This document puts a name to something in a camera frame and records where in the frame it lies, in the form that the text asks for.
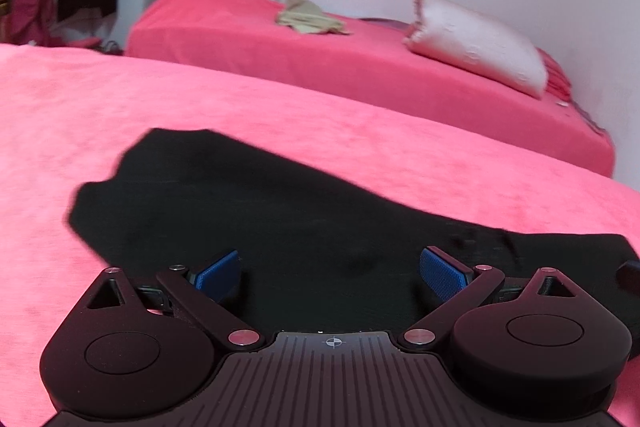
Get black pants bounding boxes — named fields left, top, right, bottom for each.
left=68, top=129, right=639, bottom=334

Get pink blanket near bed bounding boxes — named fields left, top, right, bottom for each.
left=1, top=44, right=639, bottom=426

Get red folded blanket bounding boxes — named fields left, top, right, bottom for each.
left=538, top=49, right=573, bottom=102

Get white pillow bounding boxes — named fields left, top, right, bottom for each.
left=405, top=0, right=548, bottom=98

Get pink far bed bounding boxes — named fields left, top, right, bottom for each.
left=125, top=0, right=615, bottom=176

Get beige cloth on bed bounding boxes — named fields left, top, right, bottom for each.
left=276, top=0, right=349, bottom=35

